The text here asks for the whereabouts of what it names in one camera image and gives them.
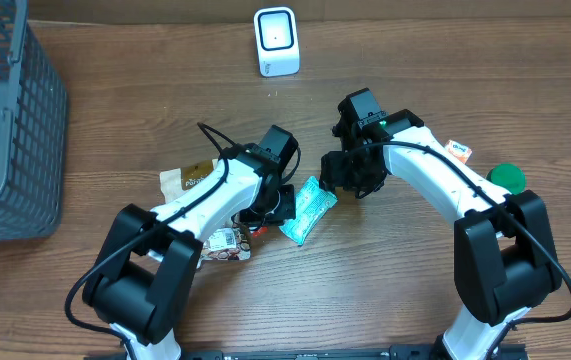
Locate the orange small box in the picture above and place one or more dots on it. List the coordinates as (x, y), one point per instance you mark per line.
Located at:
(459, 151)

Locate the green lid jar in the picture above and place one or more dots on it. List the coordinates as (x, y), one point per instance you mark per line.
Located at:
(508, 176)

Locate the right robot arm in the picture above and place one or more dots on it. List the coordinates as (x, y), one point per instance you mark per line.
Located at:
(505, 261)

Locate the brown snack pouch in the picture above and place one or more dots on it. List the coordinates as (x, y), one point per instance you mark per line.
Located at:
(228, 243)

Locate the red stick sachet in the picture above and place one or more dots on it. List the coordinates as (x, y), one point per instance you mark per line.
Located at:
(258, 231)

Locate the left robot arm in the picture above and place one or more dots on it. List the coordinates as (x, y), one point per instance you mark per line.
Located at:
(142, 276)

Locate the white barcode scanner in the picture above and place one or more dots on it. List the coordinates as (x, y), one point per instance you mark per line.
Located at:
(277, 42)

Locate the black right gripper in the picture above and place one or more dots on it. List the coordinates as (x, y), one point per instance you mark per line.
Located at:
(338, 173)

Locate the teal wipes packet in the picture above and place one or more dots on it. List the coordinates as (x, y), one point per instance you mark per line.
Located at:
(311, 204)

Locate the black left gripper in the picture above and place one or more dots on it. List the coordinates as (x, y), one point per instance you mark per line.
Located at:
(263, 214)

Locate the grey plastic mesh basket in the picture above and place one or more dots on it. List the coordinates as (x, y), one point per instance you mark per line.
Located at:
(34, 118)

